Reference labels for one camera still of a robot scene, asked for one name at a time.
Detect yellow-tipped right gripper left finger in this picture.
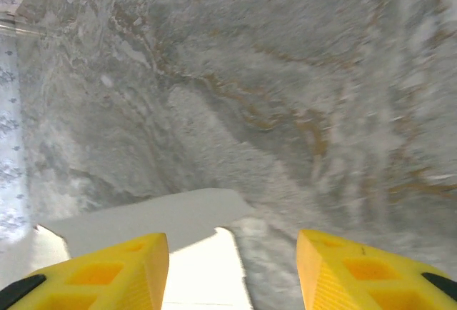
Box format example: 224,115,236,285
0,231,170,310

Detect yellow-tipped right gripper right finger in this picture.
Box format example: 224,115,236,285
296,229,457,310

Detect white paper box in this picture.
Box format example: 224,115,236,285
34,187,256,310

